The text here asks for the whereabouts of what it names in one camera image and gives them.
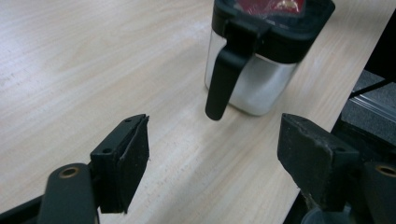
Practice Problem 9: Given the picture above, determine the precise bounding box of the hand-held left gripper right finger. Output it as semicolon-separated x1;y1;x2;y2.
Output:
276;112;362;213

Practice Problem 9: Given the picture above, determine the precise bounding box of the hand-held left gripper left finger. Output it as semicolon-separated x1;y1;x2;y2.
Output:
90;113;150;216

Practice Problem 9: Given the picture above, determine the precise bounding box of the clear sugar bag red label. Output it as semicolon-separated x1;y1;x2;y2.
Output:
233;0;308;15

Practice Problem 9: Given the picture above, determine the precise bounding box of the black metal stand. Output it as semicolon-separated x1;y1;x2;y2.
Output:
348;77;394;99

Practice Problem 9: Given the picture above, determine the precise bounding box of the black curtain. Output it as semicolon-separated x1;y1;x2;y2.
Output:
363;8;396;82

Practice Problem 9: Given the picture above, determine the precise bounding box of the aluminium floor rail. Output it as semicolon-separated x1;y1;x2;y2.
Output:
347;92;396;124

